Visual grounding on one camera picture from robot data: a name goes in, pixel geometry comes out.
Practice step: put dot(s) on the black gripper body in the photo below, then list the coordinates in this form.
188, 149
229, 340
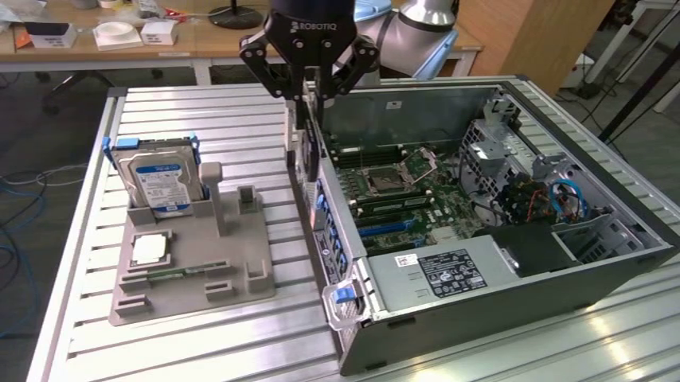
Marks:
311, 44

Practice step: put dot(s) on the graphics card with metal bracket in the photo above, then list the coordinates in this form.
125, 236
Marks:
313, 159

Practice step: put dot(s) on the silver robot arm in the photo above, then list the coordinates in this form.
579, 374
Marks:
425, 20

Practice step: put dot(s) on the black round lamp base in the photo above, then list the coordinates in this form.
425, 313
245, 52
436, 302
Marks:
237, 20

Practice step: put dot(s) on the white paper label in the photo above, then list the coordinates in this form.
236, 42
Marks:
174, 53

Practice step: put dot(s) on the small red clamp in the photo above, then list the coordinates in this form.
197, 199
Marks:
176, 13

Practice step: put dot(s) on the small white labelled box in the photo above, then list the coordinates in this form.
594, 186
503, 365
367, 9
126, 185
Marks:
158, 36

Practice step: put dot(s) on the white square dish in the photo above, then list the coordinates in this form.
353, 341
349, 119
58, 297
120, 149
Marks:
118, 37

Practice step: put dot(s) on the CPU socket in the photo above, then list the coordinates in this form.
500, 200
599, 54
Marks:
385, 181

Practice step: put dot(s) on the blue card retainer clip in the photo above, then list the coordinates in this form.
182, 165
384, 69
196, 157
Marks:
341, 256
336, 242
321, 188
321, 201

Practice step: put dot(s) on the wooden cabinet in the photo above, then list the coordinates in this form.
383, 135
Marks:
531, 40

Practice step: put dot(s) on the perforated metal disk bay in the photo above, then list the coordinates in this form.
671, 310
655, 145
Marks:
495, 155

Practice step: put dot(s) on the wooden desk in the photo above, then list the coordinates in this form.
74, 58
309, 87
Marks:
79, 55

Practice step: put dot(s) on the hard disk in blue carrier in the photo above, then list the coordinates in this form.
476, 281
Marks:
158, 179

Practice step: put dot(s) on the RAM stick with black chips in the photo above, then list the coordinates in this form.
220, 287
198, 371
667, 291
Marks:
393, 203

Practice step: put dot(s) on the green motherboard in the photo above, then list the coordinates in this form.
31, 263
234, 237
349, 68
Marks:
447, 195

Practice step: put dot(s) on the black office chair base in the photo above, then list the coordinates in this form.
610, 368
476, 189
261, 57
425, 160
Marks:
69, 83

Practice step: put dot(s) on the black RAM slot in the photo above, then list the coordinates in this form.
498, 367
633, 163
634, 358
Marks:
388, 217

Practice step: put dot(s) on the white box with dark top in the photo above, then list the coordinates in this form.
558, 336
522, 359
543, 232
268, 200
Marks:
50, 37

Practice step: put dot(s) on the white floor box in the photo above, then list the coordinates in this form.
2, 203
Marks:
576, 75

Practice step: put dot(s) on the blue expansion slot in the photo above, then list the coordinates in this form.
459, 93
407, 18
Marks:
391, 229

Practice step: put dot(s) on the grey part rack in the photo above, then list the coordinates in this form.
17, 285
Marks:
213, 246

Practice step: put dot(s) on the silver CPU chip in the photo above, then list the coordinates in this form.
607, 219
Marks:
149, 250

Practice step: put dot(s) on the black stand pole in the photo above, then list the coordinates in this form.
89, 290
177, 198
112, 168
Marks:
641, 79

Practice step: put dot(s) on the grey power supply unit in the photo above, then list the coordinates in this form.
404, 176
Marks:
388, 278

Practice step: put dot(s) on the black plastic shroud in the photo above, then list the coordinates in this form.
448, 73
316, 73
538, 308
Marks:
526, 246

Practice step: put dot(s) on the green RAM stick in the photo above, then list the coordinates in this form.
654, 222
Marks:
177, 273

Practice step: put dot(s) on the blue case latch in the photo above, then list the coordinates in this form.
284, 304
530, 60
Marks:
341, 296

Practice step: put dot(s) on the open metal drive bay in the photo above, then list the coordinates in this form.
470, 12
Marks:
600, 242

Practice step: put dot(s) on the black open PC case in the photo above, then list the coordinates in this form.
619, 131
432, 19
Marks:
479, 326

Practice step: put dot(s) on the white table frame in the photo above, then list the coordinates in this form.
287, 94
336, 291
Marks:
667, 91

